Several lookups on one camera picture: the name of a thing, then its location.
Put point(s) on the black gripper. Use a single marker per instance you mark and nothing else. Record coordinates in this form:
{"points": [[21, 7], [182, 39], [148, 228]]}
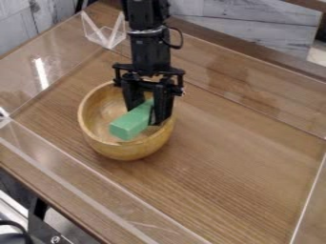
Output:
{"points": [[152, 61]]}

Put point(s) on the green rectangular block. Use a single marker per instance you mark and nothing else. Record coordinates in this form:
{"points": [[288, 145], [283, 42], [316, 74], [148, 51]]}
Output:
{"points": [[133, 122]]}

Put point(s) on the brown wooden bowl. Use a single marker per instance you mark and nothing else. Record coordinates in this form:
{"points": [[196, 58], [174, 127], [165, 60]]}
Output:
{"points": [[101, 107]]}

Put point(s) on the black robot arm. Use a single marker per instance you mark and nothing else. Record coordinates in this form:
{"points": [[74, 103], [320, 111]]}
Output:
{"points": [[148, 15]]}

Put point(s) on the clear acrylic corner bracket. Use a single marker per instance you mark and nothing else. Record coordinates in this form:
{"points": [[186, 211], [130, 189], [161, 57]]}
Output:
{"points": [[107, 37]]}

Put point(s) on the clear acrylic tray wall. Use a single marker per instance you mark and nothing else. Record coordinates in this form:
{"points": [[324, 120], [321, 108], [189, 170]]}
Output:
{"points": [[228, 183]]}

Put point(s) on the black table leg bracket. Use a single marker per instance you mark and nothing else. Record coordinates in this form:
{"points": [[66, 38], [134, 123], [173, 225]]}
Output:
{"points": [[43, 233]]}

